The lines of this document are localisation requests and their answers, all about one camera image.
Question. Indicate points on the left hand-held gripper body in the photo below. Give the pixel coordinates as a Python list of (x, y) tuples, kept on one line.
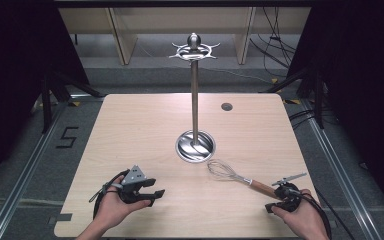
[(131, 176)]

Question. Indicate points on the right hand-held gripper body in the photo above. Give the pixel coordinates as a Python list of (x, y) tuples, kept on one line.
[(290, 198)]

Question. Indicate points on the person's right hand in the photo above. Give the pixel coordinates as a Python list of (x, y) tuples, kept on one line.
[(305, 216)]

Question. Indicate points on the person's left hand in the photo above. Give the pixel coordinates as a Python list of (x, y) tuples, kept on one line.
[(113, 206)]

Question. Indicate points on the steel utensil hanging stand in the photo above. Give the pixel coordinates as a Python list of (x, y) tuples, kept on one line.
[(195, 100)]

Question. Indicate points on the round grey table grommet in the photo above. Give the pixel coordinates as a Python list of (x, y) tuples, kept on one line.
[(226, 106)]

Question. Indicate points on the black tripod stand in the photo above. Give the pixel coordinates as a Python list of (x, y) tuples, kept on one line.
[(317, 96), (48, 100)]

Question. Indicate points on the black curtain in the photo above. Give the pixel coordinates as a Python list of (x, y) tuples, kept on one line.
[(16, 83), (363, 83)]

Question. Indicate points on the light wooden shelf unit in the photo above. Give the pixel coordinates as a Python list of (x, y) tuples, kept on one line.
[(126, 30)]

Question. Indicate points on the aluminium floor rail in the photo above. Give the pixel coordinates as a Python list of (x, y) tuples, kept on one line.
[(26, 170), (340, 170)]

